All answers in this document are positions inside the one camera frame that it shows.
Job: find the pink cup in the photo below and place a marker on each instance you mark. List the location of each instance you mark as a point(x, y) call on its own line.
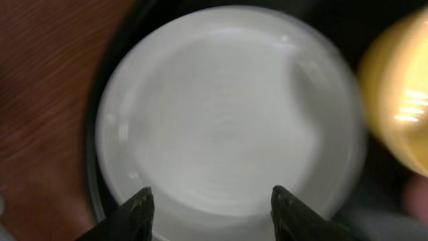
point(415, 198)

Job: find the grey plate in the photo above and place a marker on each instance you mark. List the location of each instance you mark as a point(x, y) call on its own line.
point(214, 109)

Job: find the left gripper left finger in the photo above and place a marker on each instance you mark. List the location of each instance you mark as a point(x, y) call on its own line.
point(132, 221)

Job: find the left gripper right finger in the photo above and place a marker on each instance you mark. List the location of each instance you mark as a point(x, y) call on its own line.
point(295, 221)

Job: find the yellow bowl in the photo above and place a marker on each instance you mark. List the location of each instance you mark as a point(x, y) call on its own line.
point(393, 84)

